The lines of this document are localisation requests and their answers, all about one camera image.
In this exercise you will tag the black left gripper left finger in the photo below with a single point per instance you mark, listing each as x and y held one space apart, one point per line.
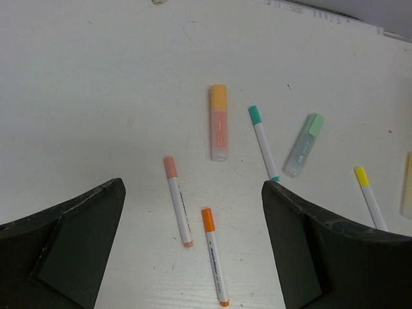
56 258

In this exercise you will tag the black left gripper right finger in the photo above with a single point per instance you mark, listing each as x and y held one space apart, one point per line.
324 260

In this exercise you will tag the yellow cap marker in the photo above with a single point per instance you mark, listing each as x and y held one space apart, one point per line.
370 199

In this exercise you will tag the yellow cap highlighter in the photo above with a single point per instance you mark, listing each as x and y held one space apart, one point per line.
405 208

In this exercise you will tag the orange cap marker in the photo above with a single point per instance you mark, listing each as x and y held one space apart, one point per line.
214 253

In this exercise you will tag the green cap highlighter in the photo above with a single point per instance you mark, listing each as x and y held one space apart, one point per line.
303 145

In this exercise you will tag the pink cap marker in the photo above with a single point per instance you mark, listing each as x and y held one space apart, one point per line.
179 207

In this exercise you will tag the teal cap marker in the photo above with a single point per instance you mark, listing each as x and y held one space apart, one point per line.
263 143

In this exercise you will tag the orange cap highlighter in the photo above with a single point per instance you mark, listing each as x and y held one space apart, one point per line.
219 126

